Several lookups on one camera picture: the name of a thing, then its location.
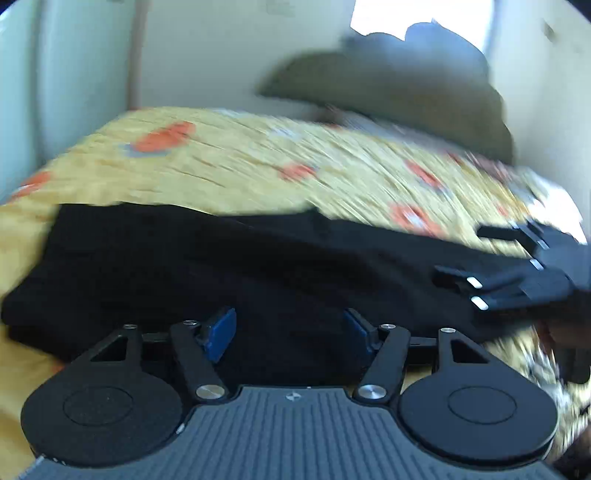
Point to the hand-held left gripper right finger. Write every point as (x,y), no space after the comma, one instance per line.
(356,332)

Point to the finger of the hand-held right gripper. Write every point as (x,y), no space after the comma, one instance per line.
(501,231)
(461,277)

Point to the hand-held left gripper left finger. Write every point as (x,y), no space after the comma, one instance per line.
(219,334)

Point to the black pants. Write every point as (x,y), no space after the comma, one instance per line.
(194,267)

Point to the yellow carrot print blanket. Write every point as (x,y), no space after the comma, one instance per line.
(231,157)

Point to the green padded headboard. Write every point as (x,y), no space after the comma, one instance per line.
(392,87)

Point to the window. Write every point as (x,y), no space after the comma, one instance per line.
(415,18)

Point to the white wardrobe door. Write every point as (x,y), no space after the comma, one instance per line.
(69,74)

